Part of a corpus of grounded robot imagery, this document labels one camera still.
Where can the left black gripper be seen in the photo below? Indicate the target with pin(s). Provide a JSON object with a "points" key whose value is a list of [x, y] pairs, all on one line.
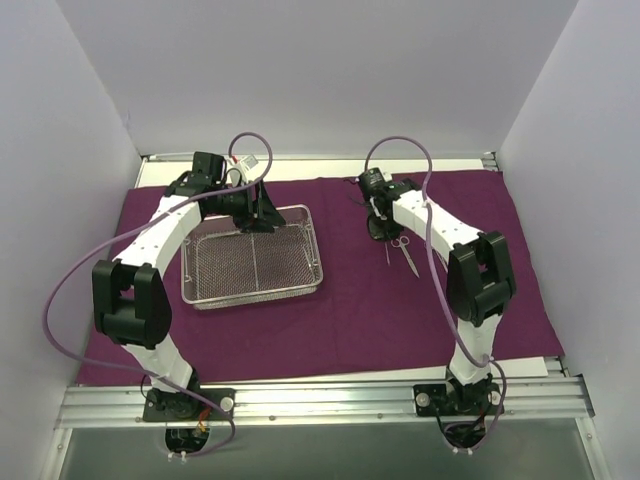
{"points": [[255, 206]]}

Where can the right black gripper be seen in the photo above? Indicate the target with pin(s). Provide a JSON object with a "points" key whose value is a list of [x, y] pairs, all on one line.
{"points": [[376, 223]]}

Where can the steel tweezers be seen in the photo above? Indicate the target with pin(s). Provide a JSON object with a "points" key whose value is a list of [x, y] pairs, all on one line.
{"points": [[387, 252]]}

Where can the steel surgical scissors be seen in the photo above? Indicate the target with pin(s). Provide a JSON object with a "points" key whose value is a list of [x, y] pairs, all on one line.
{"points": [[406, 252]]}

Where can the metal mesh instrument tray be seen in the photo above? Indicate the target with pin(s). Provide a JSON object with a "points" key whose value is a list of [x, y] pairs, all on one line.
{"points": [[222, 267]]}

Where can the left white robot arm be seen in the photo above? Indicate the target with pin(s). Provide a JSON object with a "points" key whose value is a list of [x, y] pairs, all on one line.
{"points": [[130, 302]]}

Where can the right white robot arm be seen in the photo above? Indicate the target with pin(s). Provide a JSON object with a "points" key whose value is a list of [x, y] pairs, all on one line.
{"points": [[471, 269]]}

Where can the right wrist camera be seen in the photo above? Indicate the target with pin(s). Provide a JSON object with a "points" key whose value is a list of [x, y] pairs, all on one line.
{"points": [[372, 180]]}

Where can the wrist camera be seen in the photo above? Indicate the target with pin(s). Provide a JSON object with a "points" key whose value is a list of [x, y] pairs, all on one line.
{"points": [[208, 167], [372, 180]]}

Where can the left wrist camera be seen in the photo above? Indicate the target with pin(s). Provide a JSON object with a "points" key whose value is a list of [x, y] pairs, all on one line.
{"points": [[208, 167]]}

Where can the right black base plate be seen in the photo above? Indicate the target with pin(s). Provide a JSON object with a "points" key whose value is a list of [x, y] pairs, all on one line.
{"points": [[451, 399]]}

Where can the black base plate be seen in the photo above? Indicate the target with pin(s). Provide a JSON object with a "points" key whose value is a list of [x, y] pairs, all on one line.
{"points": [[451, 399], [163, 406]]}

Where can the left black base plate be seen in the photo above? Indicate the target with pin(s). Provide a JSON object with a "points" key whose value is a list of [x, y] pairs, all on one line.
{"points": [[163, 406]]}

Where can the aluminium front rail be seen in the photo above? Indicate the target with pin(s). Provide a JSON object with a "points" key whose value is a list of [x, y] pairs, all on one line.
{"points": [[332, 403]]}

